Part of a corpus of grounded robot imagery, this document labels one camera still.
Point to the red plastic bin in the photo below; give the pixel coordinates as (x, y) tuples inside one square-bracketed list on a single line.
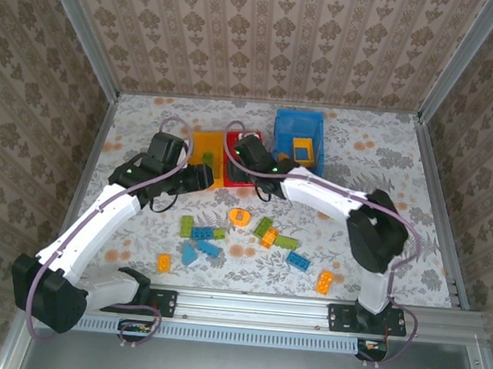
[(238, 185)]

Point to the floral patterned tablecloth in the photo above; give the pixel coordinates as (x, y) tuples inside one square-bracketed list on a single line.
[(360, 168)]

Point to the aluminium cross rail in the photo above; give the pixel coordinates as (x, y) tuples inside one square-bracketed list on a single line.
[(258, 102)]

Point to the blue sloped lego brick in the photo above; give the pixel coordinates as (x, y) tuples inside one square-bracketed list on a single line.
[(188, 256)]

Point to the small green lego brick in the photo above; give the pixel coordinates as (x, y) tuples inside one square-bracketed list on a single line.
[(219, 233)]

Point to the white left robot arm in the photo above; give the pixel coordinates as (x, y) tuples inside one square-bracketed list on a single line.
[(96, 219)]

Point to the aluminium side rail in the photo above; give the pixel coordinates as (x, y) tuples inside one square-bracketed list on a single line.
[(95, 158), (438, 210)]

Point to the orange lego brick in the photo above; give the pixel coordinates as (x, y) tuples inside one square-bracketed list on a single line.
[(325, 282), (163, 262), (282, 156), (270, 237)]

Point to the aluminium frame post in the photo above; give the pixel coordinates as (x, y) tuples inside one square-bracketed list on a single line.
[(460, 56), (87, 37)]

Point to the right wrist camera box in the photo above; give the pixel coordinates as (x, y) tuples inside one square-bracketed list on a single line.
[(253, 135)]

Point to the yellow plastic bin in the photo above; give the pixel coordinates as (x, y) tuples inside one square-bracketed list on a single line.
[(200, 143)]

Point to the blue plastic bin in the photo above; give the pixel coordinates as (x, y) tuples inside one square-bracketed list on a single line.
[(299, 124)]

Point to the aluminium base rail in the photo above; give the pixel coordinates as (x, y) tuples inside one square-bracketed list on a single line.
[(253, 310)]

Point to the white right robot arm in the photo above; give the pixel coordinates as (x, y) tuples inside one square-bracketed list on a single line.
[(315, 190)]

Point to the yellow square frame lego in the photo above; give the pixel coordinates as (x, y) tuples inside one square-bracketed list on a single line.
[(304, 141)]

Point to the orange round lego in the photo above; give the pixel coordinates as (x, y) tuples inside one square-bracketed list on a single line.
[(233, 216)]

